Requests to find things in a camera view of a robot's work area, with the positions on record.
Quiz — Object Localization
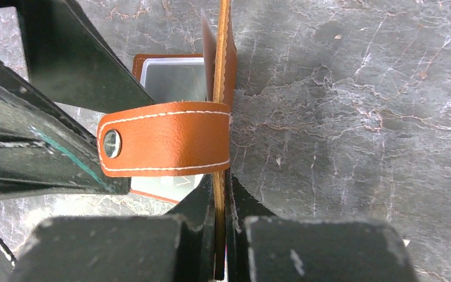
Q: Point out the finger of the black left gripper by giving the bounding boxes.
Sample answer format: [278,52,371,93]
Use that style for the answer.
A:
[0,61,130,199]
[16,0,154,113]

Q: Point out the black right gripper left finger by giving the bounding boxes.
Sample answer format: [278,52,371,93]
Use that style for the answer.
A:
[10,175,214,281]

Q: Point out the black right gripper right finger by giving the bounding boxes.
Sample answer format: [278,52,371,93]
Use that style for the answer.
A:
[225,173,418,281]

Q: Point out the brown leather card holder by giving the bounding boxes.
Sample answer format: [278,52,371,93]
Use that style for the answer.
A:
[97,1,237,280]

